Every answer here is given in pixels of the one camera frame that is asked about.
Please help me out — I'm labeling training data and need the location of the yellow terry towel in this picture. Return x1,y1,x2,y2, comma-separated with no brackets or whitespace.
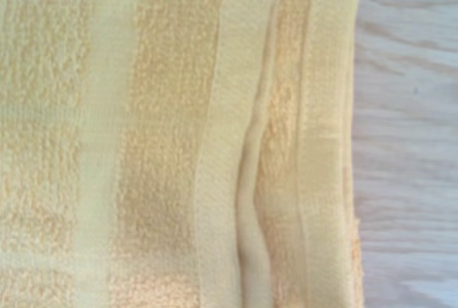
0,0,364,308

